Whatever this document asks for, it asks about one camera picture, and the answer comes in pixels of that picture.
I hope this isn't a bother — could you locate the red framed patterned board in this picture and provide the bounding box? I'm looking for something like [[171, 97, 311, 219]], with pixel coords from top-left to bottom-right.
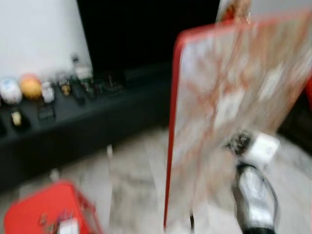
[[163, 9, 312, 231]]

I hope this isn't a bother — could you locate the red cushion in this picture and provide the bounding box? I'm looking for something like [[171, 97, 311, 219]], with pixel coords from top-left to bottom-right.
[[305, 77, 312, 107]]

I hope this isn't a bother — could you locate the orange white decoration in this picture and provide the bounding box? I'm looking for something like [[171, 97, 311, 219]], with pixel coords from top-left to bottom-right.
[[216, 0, 252, 23]]

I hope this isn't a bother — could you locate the flat black device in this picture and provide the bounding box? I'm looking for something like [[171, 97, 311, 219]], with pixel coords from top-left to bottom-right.
[[99, 73, 125, 96]]

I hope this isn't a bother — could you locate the black low tv console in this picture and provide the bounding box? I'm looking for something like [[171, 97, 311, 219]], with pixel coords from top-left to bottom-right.
[[0, 63, 172, 192]]

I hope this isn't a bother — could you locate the black television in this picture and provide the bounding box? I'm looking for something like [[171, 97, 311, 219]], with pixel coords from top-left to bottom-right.
[[77, 0, 221, 75]]

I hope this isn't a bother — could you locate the white green bowl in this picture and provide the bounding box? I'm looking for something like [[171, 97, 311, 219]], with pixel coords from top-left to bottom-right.
[[73, 63, 94, 81]]

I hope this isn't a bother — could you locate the small dark figure toy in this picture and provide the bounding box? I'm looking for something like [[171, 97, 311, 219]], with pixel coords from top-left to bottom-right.
[[57, 73, 73, 96]]

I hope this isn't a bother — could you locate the small black white toy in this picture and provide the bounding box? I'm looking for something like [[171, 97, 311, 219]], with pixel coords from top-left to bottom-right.
[[40, 81, 56, 103]]

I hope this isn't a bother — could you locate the red plastic stool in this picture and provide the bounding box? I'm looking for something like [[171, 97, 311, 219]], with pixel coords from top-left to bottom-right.
[[2, 180, 103, 234]]

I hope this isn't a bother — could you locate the orange round toy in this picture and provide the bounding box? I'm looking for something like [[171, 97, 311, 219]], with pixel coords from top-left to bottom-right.
[[19, 73, 43, 101]]

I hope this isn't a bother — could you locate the black tape dispenser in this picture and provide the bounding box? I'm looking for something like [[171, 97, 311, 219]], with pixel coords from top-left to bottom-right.
[[9, 109, 30, 130]]

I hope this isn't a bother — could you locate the white round toy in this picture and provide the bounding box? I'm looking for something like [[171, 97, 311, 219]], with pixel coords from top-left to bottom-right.
[[0, 78, 23, 106]]

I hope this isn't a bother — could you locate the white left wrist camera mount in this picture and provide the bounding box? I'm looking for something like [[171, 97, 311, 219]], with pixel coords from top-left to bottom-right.
[[58, 218, 80, 234]]

